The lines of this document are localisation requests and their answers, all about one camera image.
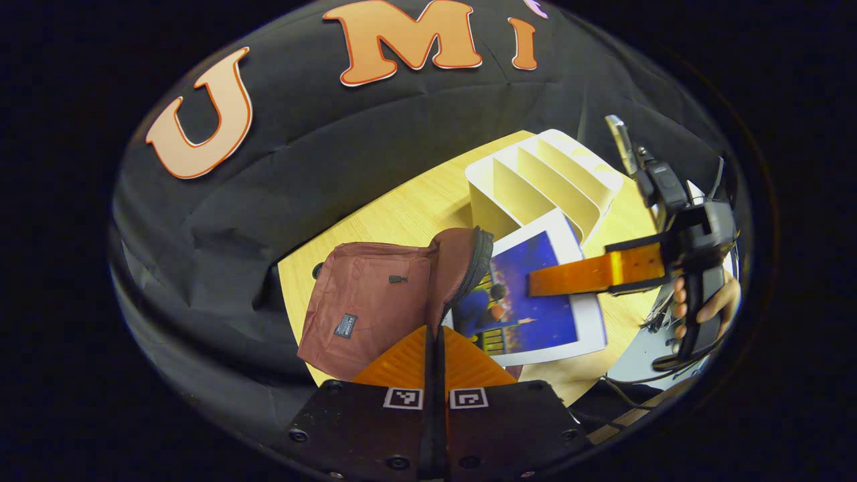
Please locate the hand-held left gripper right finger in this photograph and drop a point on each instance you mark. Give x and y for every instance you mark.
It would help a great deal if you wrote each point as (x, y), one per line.
(509, 428)

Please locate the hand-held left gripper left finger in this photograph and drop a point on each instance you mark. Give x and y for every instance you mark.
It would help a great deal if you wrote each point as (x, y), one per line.
(375, 428)

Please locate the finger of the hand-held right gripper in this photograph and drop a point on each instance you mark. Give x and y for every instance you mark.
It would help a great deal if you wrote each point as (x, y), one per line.
(589, 273)

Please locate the blue cover book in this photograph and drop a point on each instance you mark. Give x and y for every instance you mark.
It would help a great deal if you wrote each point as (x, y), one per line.
(535, 314)

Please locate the white bookshelf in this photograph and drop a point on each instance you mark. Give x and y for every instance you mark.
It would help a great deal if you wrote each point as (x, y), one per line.
(529, 181)

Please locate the maroon schoolbag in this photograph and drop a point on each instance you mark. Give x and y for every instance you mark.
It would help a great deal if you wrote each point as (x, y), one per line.
(368, 294)

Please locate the black backdrop cloth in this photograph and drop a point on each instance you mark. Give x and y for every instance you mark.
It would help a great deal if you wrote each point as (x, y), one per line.
(301, 167)

